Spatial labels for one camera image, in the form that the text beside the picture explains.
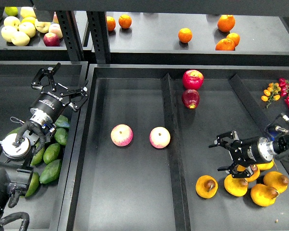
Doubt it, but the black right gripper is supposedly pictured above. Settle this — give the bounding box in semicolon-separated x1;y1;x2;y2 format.
208;130;265;179

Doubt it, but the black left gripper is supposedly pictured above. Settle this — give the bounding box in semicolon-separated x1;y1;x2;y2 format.
29;63;90;122

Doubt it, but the green avocado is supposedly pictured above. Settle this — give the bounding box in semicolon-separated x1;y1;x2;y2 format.
39;159;62;184
6;127;21;136

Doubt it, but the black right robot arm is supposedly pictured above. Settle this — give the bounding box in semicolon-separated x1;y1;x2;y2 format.
209;113;289;178

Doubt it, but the yellow pear upper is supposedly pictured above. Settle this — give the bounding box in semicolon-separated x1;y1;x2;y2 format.
237;164;260;182

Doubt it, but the green avocado lone bottom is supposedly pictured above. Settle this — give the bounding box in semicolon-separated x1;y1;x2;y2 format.
25;172;39;198

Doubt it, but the red apple on shelf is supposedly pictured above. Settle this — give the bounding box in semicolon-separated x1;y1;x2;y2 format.
43;32;60;47

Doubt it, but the pale yellow apple front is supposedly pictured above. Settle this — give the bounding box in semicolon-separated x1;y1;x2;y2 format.
11;31;30;46

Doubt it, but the pale yellow apple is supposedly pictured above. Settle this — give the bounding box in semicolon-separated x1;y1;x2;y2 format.
11;31;30;46
1;26;18;42

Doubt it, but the dark red apple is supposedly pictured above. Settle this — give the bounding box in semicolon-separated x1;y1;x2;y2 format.
182;89;200;109

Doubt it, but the orange cherry tomato bunch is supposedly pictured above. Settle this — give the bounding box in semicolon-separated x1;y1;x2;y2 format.
261;82;281;108

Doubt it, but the pink apple right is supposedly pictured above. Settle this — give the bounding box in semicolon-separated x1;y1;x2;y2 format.
149;127;171;149

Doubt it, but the pink apple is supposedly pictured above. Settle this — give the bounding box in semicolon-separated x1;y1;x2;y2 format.
110;124;133;147
149;127;171;149

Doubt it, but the pale yellow apple left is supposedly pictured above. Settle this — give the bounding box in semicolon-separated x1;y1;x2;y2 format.
1;26;18;42

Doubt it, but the pink apple left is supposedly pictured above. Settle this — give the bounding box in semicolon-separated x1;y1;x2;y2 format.
110;124;133;147

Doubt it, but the orange far left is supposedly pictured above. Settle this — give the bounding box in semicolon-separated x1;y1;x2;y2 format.
106;16;116;32

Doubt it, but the red cherry tomato bunch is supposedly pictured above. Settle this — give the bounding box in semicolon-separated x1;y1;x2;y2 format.
278;78;289;101

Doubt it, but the bright red apple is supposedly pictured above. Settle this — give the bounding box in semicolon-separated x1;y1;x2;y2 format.
182;69;204;90

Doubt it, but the green lime on shelf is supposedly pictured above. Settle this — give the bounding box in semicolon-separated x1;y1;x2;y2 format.
4;7;18;16

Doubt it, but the black center tray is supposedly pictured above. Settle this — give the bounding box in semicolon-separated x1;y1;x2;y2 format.
72;64;289;231

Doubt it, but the black tray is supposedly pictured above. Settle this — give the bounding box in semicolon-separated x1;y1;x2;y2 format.
0;62;83;231
72;64;289;231

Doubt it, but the orange front right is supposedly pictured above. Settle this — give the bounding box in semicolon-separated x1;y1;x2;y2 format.
215;38;236;51

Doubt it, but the orange right small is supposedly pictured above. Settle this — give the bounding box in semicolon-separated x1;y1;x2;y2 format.
226;33;240;47

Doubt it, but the black left tray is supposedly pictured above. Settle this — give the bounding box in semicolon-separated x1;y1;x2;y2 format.
0;62;83;231

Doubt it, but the orange middle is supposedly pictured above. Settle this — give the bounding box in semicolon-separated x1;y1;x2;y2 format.
178;28;193;43

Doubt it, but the black shelf post left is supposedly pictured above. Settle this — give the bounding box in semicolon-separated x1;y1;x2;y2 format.
56;11;84;62

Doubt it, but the black shelf post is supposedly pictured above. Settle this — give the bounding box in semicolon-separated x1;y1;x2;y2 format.
56;11;84;62
86;11;111;64

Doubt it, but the black shelf post right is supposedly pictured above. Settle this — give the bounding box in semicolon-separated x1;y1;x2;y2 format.
86;11;111;64

